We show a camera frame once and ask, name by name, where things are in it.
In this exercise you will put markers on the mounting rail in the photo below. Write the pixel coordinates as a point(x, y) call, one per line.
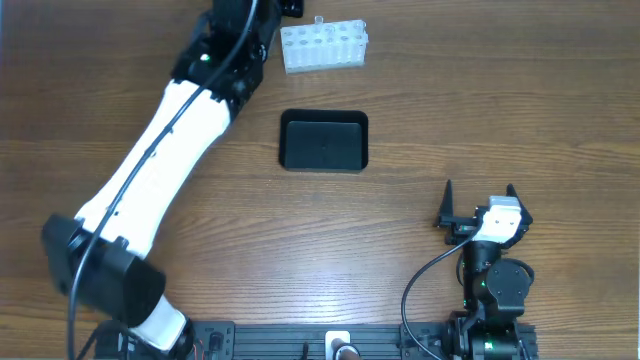
point(280, 342)

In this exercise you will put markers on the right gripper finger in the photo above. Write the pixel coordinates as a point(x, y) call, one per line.
point(447, 205)
point(525, 216)

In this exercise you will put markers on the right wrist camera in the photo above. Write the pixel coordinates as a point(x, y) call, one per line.
point(500, 220)

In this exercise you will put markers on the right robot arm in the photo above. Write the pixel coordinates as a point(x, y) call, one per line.
point(500, 287)

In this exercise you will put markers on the black tray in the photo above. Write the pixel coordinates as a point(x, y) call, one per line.
point(340, 150)

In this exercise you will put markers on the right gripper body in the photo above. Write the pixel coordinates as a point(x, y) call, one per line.
point(457, 230)

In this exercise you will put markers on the white test tube rack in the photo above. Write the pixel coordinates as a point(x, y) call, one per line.
point(325, 57)

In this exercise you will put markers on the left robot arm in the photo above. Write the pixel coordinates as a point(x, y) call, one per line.
point(165, 165)

